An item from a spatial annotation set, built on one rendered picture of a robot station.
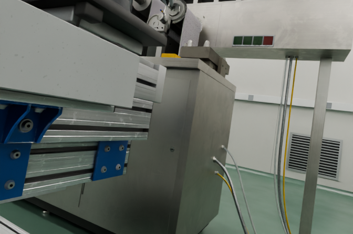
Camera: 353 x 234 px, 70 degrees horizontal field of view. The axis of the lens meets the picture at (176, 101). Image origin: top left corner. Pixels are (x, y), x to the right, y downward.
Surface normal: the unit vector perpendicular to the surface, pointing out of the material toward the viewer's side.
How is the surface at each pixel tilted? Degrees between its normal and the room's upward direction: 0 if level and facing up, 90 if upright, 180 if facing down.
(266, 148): 90
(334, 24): 90
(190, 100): 90
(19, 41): 90
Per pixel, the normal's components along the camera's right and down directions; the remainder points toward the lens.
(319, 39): -0.44, -0.12
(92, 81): 0.87, 0.11
